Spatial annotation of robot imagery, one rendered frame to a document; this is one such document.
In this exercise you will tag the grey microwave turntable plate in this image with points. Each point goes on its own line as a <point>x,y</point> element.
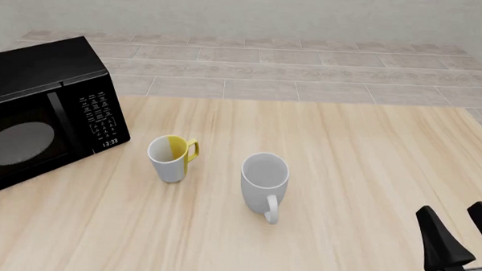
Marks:
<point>19,144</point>

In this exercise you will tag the black microwave oven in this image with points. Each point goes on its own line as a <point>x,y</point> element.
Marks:
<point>34,68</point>

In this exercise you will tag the white and yellow mug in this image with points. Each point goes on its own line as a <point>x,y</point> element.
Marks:
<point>165,167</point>

